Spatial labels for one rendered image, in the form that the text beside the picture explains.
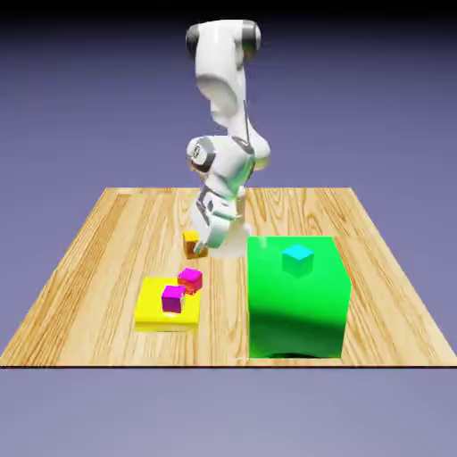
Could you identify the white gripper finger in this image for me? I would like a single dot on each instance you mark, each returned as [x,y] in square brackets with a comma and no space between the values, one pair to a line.
[200,247]

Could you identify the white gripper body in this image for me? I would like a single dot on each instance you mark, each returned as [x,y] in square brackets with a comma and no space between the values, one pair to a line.
[218,228]

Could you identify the small orange cube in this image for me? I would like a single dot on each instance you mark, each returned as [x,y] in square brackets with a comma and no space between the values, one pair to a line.
[191,238]

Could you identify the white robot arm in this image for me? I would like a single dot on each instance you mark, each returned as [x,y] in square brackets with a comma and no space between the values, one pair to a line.
[221,71]

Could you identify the small magenta cube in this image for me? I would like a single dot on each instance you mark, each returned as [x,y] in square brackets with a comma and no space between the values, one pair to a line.
[190,276]
[172,299]

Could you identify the small cyan cube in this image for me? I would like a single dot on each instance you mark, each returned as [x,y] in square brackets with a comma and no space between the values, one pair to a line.
[297,259]

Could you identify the large yellow box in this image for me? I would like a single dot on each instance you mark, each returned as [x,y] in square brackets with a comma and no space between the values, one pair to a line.
[151,303]

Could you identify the large green box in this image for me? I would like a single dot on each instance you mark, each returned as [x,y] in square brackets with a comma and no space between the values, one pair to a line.
[296,310]

